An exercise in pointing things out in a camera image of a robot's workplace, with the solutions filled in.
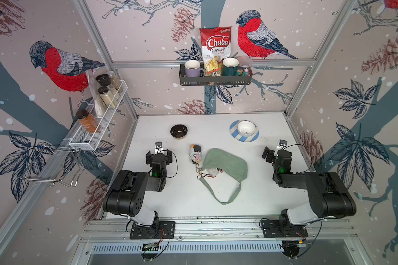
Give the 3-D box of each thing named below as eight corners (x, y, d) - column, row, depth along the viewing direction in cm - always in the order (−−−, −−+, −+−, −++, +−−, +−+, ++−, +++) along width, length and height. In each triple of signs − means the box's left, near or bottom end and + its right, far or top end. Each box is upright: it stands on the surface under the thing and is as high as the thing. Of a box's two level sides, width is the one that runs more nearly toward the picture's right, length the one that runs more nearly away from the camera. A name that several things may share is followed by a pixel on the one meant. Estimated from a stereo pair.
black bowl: (171, 139, 108) (169, 134, 104) (172, 129, 114) (171, 124, 110) (187, 139, 108) (186, 134, 104) (188, 129, 114) (187, 124, 110)
